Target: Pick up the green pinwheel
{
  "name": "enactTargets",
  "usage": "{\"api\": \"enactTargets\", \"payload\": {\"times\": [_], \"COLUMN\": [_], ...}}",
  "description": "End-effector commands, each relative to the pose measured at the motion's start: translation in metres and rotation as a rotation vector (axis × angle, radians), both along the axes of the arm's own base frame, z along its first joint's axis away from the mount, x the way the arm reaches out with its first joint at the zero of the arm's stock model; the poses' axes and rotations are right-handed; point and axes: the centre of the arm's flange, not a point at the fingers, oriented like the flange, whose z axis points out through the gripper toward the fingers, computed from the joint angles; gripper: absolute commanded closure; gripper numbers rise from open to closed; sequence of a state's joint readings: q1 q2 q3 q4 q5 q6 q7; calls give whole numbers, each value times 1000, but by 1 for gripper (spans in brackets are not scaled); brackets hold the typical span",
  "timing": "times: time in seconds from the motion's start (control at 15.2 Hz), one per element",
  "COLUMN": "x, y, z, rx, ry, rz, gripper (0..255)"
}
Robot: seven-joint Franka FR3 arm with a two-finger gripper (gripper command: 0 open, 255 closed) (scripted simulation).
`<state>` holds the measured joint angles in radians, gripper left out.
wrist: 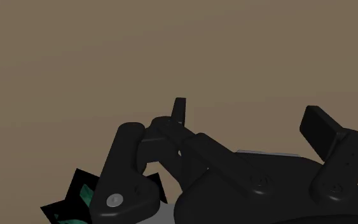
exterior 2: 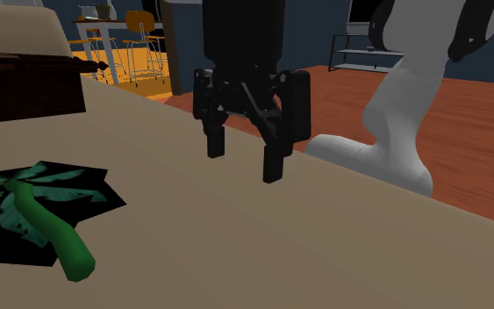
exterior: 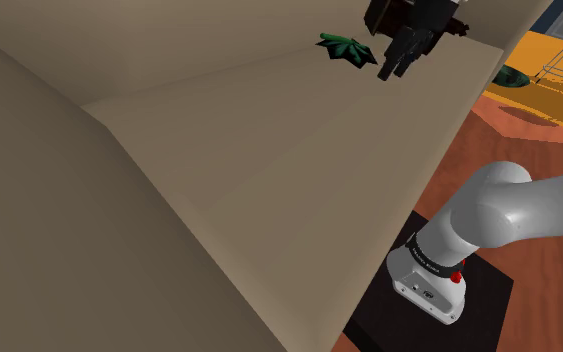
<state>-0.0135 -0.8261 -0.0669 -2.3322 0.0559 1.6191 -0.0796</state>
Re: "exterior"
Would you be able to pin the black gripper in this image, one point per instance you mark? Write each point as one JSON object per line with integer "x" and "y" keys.
{"x": 429, "y": 17}

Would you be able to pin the black box-shaped object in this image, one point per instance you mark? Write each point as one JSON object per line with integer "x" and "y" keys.
{"x": 376, "y": 17}

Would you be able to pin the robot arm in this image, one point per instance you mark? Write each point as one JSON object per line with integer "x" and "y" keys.
{"x": 481, "y": 214}

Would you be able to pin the dark green leaf-shaped toy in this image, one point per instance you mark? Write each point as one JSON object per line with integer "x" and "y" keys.
{"x": 350, "y": 50}

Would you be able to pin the yellow rug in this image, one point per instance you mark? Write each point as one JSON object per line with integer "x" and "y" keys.
{"x": 534, "y": 58}

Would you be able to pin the black robot stand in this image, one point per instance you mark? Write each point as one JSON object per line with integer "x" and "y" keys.
{"x": 476, "y": 322}

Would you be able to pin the dark green round cushion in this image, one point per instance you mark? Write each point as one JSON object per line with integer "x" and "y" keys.
{"x": 510, "y": 78}

